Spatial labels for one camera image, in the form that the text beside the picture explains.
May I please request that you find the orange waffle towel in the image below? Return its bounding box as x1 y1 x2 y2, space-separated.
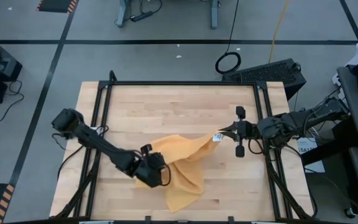
135 129 226 214

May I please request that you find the black metal table frame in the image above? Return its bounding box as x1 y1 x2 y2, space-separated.
54 70 315 224

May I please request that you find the black caster wheel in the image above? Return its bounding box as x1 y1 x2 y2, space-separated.
344 207 358 219

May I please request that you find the thin black floor cable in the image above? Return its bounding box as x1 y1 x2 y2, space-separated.
0 80 25 123

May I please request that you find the black coiled floor cable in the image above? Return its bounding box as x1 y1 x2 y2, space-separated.
214 0 242 75

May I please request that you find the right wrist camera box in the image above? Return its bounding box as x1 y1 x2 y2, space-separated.
243 121 259 141

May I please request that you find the grey desk leg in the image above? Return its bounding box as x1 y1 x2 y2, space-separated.
209 0 221 30
116 0 132 28

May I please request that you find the yellow floor cable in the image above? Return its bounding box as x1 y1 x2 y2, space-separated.
268 0 290 64

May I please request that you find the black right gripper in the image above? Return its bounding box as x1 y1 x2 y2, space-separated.
218 105 247 159

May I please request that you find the black computer tower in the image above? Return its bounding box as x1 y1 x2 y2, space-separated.
221 58 307 101

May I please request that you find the black power strip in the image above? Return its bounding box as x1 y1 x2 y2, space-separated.
130 11 154 23

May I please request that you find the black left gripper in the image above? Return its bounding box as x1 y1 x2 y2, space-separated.
134 143 171 189

